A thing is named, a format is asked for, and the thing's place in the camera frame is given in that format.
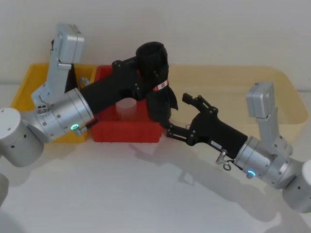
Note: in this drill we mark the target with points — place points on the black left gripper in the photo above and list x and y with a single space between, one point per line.
109 88

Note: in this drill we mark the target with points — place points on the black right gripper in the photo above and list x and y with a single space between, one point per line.
216 133

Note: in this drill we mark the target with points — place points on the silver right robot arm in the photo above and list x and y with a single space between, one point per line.
262 155

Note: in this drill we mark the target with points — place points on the red plastic bin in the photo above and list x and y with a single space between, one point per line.
126 132

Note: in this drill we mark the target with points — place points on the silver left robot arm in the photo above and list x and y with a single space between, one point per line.
60 114

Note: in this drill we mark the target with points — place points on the black fabric sleeve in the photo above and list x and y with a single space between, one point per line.
158 60

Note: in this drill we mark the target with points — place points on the clear plastic cup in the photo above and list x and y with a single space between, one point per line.
126 110

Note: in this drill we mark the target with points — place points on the yellow plastic bin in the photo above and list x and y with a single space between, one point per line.
26 87

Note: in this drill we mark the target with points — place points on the translucent cream plastic tray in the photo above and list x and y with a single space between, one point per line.
230 77

